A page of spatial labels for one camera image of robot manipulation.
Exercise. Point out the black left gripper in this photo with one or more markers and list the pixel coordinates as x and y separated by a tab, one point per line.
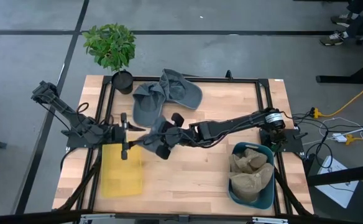
124	137

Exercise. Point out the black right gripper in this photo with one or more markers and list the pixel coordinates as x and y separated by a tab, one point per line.
181	137

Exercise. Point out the yellow plastic bin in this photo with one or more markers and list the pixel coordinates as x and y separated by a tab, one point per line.
119	174

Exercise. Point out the tan baseball cap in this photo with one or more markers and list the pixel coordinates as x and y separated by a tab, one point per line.
253	158
250	186

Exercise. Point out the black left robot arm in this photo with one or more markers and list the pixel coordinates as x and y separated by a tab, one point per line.
76	124

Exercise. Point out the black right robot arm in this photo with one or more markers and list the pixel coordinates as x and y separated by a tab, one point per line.
231	126

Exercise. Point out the green plant in black pot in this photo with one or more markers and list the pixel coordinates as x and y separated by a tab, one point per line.
111	46

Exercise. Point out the teal plastic bin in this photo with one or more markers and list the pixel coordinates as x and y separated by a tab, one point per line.
267	202

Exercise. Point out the black rig crossbar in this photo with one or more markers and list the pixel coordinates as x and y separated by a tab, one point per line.
29	217

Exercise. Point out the white power adapter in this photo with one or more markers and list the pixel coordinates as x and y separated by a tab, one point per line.
339	137

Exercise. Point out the white paper sheet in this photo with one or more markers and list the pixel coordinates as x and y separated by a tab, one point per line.
337	183

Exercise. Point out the black metal bar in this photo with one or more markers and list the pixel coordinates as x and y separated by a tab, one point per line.
343	175

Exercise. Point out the person's shoe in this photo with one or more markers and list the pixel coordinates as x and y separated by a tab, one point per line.
341	20
332	38

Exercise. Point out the person's leg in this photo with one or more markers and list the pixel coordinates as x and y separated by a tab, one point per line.
360	21

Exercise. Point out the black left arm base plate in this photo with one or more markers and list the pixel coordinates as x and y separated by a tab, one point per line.
76	143

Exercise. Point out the black aluminium table frame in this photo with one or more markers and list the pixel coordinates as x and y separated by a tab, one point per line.
218	79

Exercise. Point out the black frame clamp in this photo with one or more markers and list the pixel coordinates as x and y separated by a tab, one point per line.
228	75

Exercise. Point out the silver metal bracket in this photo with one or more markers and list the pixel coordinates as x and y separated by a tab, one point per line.
270	220
97	217

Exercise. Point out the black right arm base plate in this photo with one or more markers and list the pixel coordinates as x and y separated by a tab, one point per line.
293	144

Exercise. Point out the black desk frame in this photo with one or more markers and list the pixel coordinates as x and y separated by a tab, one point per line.
355	76

